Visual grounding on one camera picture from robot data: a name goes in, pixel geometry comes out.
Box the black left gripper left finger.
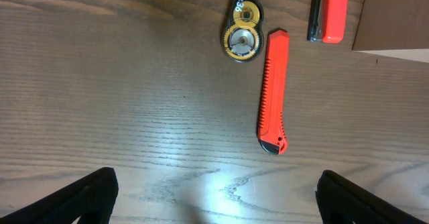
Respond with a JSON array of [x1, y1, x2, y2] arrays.
[[1, 167, 119, 224]]

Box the cardboard box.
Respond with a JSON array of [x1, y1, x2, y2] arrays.
[[353, 0, 428, 63]]

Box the orange utility knife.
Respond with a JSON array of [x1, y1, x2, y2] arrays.
[[257, 28, 290, 155]]

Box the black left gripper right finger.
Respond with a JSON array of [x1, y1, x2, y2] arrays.
[[316, 170, 426, 224]]

